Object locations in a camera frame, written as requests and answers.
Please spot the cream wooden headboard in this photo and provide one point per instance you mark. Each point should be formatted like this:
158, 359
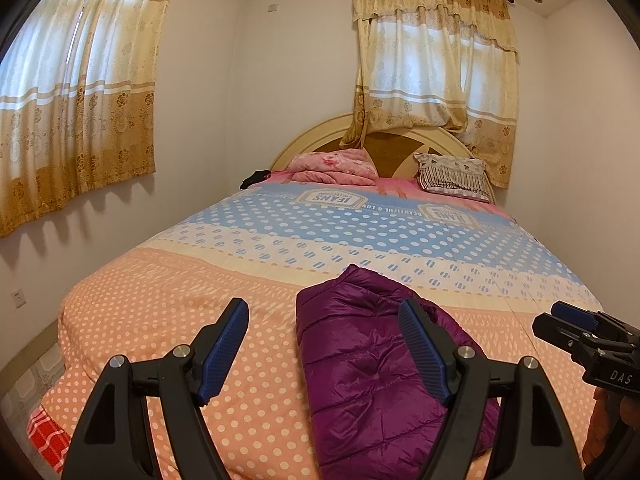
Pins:
305, 140

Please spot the purple puffer jacket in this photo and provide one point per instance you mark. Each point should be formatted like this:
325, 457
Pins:
360, 360

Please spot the person's right hand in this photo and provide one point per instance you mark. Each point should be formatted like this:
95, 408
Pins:
625, 412

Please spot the bed with dotted cover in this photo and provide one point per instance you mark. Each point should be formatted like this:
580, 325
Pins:
175, 300

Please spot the dark cloth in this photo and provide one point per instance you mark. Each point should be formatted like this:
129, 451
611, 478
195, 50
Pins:
255, 180

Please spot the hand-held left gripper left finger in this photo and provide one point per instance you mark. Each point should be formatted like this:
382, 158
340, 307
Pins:
225, 350

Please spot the pink floral blanket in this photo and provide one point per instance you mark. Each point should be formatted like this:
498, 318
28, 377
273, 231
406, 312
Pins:
330, 165

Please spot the white wall socket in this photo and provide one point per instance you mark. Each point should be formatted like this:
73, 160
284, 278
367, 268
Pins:
18, 297

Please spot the long beige floral curtain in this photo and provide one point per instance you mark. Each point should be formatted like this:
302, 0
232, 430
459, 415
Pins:
75, 110

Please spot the striped pillow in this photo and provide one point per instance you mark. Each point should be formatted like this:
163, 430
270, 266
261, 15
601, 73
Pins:
452, 177

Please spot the short beige floral curtain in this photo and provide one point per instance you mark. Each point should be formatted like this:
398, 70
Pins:
425, 60

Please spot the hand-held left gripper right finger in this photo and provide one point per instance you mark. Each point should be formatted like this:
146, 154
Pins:
422, 350

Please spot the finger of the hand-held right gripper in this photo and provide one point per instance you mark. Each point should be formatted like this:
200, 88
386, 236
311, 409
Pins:
575, 315
565, 335

